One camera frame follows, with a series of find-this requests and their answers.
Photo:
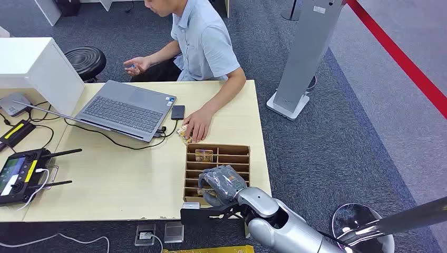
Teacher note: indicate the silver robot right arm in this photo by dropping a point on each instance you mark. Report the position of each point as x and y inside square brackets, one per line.
[279, 227]

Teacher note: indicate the black phone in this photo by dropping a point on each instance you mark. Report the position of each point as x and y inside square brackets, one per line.
[178, 112]

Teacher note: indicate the white router box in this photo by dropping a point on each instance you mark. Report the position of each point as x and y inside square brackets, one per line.
[12, 104]

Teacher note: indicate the person's right hand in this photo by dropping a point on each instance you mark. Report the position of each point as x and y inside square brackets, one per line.
[138, 64]

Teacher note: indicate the black round stool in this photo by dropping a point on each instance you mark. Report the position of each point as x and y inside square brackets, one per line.
[85, 61]

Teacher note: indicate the person's left forearm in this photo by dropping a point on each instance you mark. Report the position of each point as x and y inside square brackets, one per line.
[227, 92]

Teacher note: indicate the grey laptop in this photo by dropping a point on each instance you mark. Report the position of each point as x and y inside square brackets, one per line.
[125, 111]

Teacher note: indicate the grey kiosk stand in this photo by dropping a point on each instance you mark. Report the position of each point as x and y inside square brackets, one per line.
[307, 52]

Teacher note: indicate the black bin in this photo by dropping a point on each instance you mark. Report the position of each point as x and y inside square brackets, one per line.
[68, 7]

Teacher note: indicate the person's left hand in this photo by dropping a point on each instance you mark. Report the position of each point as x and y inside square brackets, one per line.
[199, 122]

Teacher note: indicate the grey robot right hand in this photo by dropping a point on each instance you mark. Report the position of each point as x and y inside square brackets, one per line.
[225, 183]

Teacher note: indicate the grey floor socket plate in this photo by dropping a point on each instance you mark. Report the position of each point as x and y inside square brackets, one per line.
[174, 232]

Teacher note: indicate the red barrier belt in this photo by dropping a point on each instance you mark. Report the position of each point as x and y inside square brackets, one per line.
[401, 57]

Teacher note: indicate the wooden slotted card box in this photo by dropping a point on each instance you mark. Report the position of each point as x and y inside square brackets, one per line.
[232, 157]

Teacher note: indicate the chrome stanchion with base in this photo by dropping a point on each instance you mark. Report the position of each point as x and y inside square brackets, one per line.
[401, 220]

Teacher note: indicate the black device with yellow label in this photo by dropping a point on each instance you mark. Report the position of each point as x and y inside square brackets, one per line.
[15, 132]

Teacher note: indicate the person's right forearm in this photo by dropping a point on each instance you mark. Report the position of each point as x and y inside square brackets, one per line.
[166, 54]

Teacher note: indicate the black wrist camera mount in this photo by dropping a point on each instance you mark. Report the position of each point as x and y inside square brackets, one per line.
[202, 214]

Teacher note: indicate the gold patterned card stack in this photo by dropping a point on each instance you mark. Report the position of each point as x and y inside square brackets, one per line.
[182, 132]

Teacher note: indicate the white cabinet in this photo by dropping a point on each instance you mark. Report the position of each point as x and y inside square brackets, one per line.
[31, 66]

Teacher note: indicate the white furniture panel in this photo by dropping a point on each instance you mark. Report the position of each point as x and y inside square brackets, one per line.
[49, 10]

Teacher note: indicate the floor socket with plug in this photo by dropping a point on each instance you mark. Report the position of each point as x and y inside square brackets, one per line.
[145, 234]

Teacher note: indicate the person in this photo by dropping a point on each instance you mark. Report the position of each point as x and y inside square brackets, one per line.
[206, 42]

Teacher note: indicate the grey round stand base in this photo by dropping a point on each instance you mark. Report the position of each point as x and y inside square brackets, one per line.
[290, 14]

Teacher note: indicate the black remote controller with antennas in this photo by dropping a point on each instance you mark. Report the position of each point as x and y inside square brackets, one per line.
[21, 178]

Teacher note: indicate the yellow patterned object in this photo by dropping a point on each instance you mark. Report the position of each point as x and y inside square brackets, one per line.
[209, 250]

